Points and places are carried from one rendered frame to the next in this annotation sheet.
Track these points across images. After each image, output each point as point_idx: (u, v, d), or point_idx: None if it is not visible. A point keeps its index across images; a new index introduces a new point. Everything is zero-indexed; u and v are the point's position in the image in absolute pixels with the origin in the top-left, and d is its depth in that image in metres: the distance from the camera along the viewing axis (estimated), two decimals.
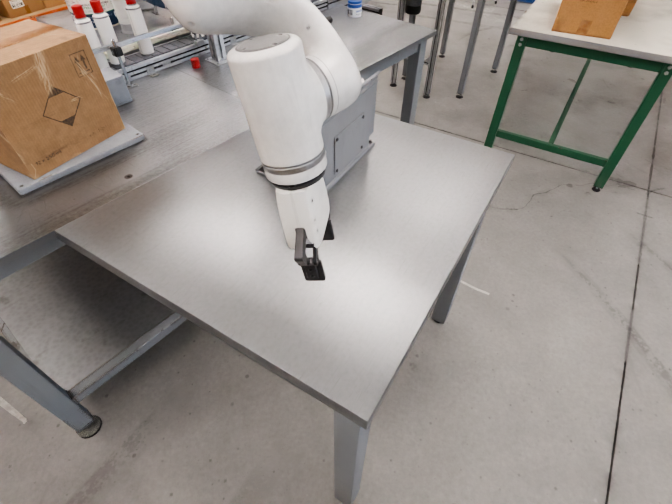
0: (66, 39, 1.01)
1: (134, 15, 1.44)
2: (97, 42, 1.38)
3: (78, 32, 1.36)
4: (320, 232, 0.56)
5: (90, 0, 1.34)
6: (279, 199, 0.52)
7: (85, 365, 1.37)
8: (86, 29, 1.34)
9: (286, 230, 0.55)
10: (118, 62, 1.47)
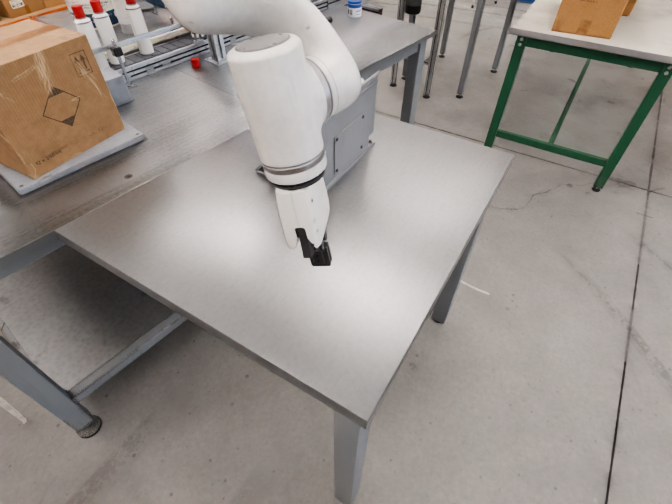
0: (66, 39, 1.01)
1: (134, 15, 1.44)
2: (97, 42, 1.38)
3: (78, 32, 1.36)
4: (320, 232, 0.56)
5: (90, 0, 1.34)
6: (279, 199, 0.52)
7: (85, 365, 1.37)
8: (86, 29, 1.34)
9: (286, 230, 0.55)
10: (118, 62, 1.47)
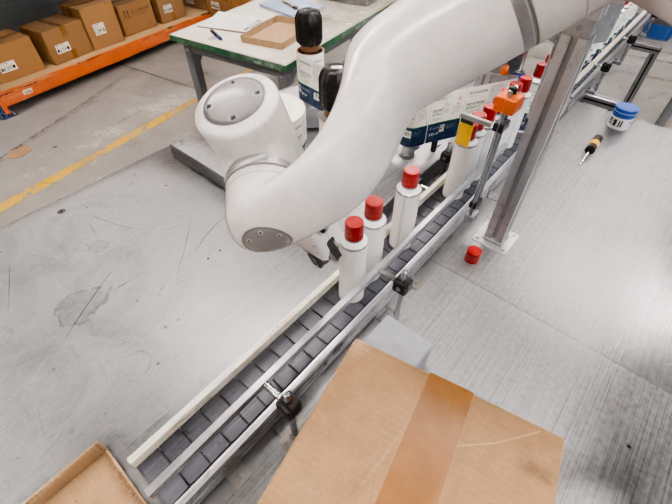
0: (546, 478, 0.38)
1: (413, 203, 0.81)
2: (365, 267, 0.75)
3: None
4: None
5: (367, 200, 0.71)
6: None
7: None
8: (361, 256, 0.71)
9: None
10: (374, 278, 0.84)
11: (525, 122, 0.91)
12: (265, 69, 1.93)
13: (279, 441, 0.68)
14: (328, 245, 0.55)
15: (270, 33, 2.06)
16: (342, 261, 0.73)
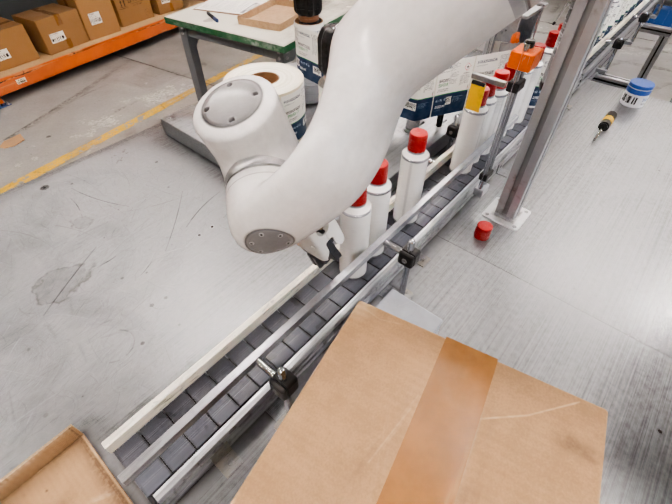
0: (589, 456, 0.32)
1: (420, 170, 0.74)
2: (368, 237, 0.69)
3: (340, 223, 0.66)
4: None
5: None
6: None
7: None
8: (364, 224, 0.65)
9: None
10: (378, 253, 0.78)
11: (540, 87, 0.84)
12: (263, 52, 1.87)
13: (274, 426, 0.61)
14: (328, 245, 0.55)
15: (268, 15, 2.00)
16: (343, 230, 0.66)
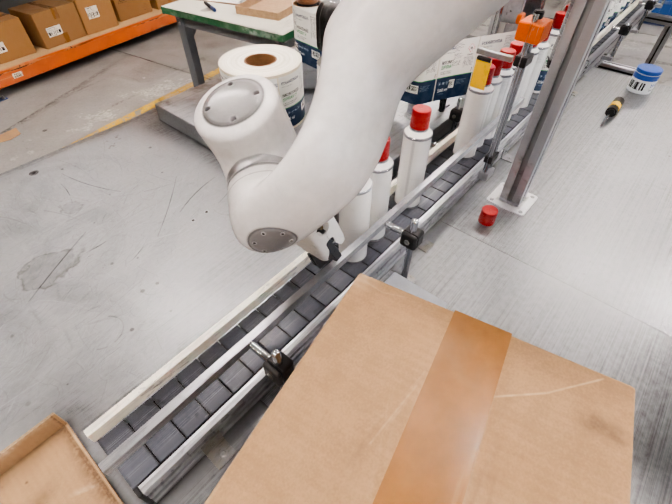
0: (617, 437, 0.28)
1: (423, 149, 0.71)
2: (369, 217, 0.66)
3: None
4: None
5: None
6: None
7: None
8: (364, 202, 0.61)
9: None
10: (379, 237, 0.74)
11: (547, 65, 0.81)
12: (261, 41, 1.84)
13: None
14: (328, 245, 0.55)
15: (267, 5, 1.96)
16: (342, 209, 0.63)
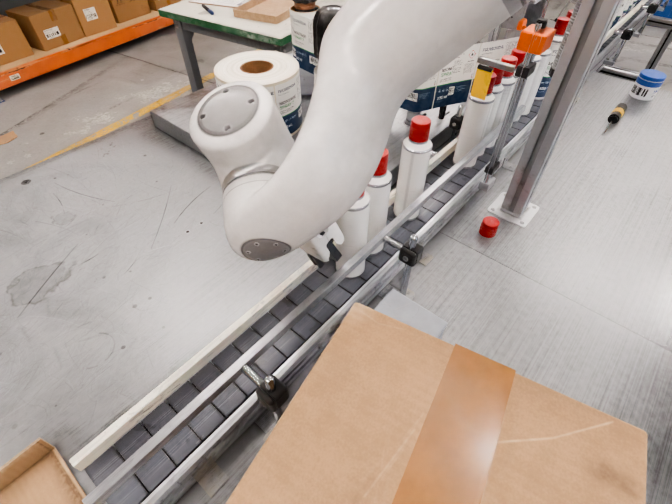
0: (629, 489, 0.26)
1: (422, 161, 0.69)
2: (367, 233, 0.64)
3: None
4: None
5: None
6: None
7: None
8: (362, 218, 0.59)
9: None
10: (377, 250, 0.73)
11: (550, 73, 0.79)
12: (259, 45, 1.82)
13: (263, 438, 0.56)
14: (328, 246, 0.55)
15: (265, 8, 1.95)
16: (339, 225, 0.61)
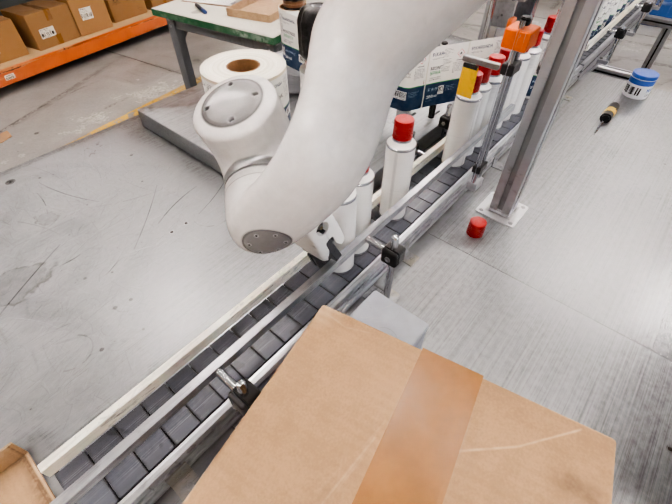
0: (594, 500, 0.25)
1: (406, 161, 0.68)
2: (355, 227, 0.64)
3: None
4: None
5: None
6: None
7: None
8: (349, 212, 0.59)
9: None
10: (362, 250, 0.72)
11: (537, 72, 0.78)
12: (252, 44, 1.81)
13: None
14: (328, 245, 0.55)
15: (258, 7, 1.94)
16: None
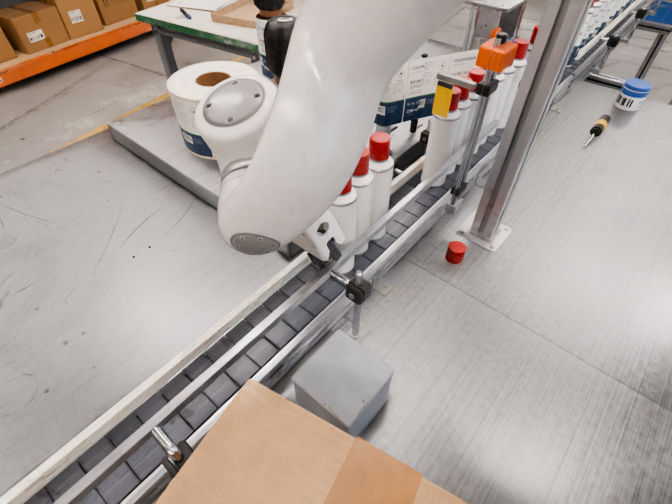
0: None
1: (382, 181, 0.65)
2: (355, 229, 0.64)
3: None
4: None
5: None
6: None
7: None
8: (349, 213, 0.59)
9: None
10: (362, 251, 0.72)
11: None
12: (237, 50, 1.76)
13: None
14: (328, 245, 0.55)
15: (245, 12, 1.89)
16: None
